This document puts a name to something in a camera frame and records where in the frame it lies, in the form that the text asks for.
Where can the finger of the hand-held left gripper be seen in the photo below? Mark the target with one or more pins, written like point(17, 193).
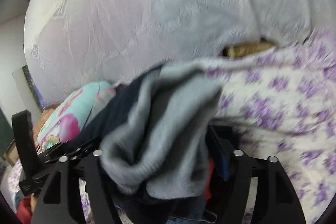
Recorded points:
point(65, 151)

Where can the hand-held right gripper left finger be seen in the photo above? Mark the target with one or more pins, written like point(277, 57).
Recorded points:
point(97, 174)

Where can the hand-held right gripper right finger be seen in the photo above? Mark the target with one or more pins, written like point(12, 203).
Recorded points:
point(224, 163)

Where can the stack of clothes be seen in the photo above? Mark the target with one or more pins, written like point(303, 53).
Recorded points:
point(191, 218)

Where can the grey pants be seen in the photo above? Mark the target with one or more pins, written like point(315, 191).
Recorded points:
point(162, 121)

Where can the navy teddy bear sweater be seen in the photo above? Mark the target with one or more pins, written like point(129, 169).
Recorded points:
point(123, 103)

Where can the person's left forearm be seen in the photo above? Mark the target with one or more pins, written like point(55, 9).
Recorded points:
point(25, 208)

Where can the orange blanket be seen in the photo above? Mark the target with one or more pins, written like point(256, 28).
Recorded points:
point(43, 121)

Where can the folded floral quilt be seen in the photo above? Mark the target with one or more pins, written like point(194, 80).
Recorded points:
point(76, 108)

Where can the blue patterned blanket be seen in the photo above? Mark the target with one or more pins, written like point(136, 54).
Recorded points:
point(35, 92)

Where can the purple floral bed sheet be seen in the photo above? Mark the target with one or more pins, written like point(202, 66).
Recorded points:
point(275, 108)

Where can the brown wooden headboard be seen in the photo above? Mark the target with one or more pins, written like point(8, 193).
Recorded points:
point(249, 50)

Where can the white lace cover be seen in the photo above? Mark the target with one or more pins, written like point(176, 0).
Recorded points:
point(157, 3)

